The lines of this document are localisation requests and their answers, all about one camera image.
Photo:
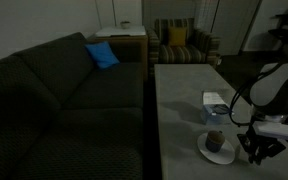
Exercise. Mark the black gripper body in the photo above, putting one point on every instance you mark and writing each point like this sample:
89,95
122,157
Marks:
260,143

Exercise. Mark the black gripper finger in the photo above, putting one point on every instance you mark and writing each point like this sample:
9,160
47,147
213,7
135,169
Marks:
252,157
261,155

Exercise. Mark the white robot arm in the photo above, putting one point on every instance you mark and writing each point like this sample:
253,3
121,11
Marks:
269,97

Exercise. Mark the dark blue cup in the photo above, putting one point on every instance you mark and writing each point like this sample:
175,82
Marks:
214,141

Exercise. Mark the white saucer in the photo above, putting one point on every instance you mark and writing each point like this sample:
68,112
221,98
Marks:
225,156

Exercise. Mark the tissue box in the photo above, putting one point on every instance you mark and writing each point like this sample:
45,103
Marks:
215,111

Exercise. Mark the striped armchair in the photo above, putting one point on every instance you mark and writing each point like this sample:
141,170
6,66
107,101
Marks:
201,47

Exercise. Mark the yellow cushion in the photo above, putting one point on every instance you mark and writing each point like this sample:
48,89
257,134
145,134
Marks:
177,36

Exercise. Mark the wooden side table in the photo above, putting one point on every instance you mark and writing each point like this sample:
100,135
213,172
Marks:
132,43

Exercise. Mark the blue cushion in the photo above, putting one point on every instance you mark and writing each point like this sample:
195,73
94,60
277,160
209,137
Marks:
102,54

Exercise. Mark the dark grey sofa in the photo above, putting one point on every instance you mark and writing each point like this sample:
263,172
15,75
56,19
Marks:
62,117

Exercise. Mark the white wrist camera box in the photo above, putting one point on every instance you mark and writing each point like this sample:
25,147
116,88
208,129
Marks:
270,129

